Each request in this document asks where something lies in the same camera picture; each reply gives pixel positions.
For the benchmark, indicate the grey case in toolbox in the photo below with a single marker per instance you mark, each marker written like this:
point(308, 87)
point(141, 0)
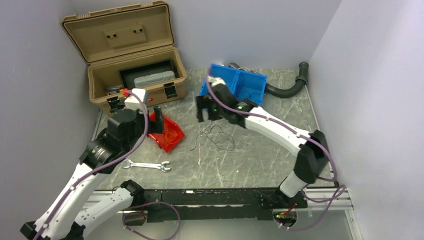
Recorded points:
point(153, 79)

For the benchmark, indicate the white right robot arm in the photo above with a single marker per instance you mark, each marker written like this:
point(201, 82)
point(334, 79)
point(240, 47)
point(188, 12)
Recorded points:
point(309, 148)

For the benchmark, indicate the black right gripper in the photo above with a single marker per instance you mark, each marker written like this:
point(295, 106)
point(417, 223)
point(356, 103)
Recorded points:
point(204, 102)

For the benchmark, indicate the silver open-end wrench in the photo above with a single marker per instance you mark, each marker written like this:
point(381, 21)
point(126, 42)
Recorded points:
point(127, 163)

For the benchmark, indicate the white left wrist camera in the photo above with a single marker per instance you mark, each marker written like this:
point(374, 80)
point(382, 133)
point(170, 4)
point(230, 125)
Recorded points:
point(135, 99)

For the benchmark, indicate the yellow black tool in toolbox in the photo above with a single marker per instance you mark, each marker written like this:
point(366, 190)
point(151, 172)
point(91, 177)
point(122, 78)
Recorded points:
point(114, 89)

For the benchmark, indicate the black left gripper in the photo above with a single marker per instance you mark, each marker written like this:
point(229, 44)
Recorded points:
point(157, 126)

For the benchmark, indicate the red plastic bin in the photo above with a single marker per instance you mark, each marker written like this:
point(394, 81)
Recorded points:
point(171, 136)

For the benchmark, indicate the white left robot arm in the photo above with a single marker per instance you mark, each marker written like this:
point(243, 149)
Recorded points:
point(66, 219)

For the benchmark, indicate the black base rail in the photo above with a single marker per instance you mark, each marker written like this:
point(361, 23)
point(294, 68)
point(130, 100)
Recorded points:
point(215, 203)

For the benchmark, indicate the tan plastic toolbox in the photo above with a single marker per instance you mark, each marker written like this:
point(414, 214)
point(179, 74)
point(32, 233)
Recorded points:
point(126, 40)

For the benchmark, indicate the blue plastic divided bin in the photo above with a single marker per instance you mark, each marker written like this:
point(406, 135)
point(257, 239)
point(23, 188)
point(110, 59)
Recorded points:
point(241, 84)

